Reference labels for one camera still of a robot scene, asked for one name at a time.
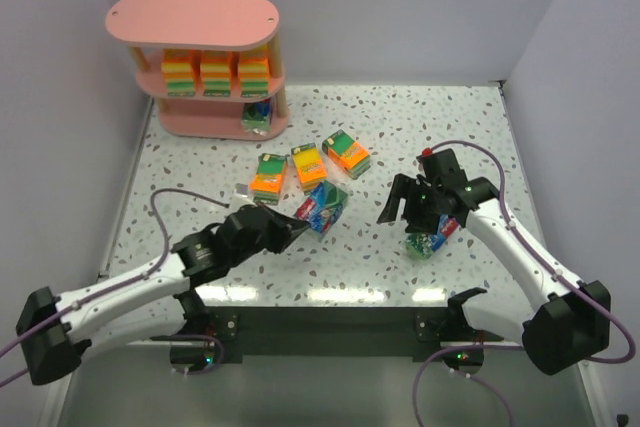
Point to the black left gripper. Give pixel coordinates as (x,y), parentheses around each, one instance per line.
(270,229)

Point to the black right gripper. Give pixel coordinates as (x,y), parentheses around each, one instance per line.
(414,203)

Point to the blue Vileda pack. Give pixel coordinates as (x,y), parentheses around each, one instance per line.
(256,117)
(423,246)
(323,207)

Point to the green top sponge box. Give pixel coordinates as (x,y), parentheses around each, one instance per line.
(347,154)
(269,179)

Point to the orange sponge pack barcode sticker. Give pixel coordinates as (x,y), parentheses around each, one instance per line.
(253,72)

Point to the orange three sponge pack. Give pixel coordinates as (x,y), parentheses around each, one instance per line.
(178,71)

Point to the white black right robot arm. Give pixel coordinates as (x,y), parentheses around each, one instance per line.
(567,319)

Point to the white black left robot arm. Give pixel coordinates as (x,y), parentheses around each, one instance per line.
(54,331)

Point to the pink three tier shelf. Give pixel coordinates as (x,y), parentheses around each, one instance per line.
(147,27)

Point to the yellow top sponge box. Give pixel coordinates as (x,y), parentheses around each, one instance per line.
(309,166)

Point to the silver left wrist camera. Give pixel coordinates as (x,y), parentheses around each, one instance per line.
(241,197)

